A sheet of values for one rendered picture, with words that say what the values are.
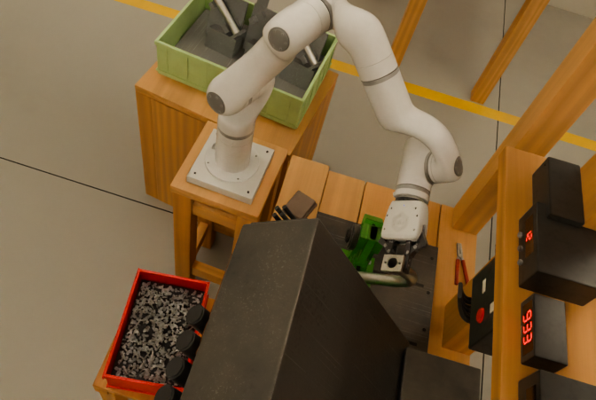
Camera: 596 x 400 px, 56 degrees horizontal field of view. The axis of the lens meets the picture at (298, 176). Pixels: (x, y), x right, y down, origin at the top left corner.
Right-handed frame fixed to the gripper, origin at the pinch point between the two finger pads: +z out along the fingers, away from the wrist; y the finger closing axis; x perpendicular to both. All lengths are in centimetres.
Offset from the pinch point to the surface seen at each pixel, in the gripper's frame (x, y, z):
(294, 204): 14, -53, -20
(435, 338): 48, -14, 10
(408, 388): 5.5, 5.1, 26.3
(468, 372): 16.9, 12.8, 19.7
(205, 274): 39, -121, 2
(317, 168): 23, -56, -38
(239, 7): -5, -93, -97
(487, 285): 3.3, 20.6, 2.2
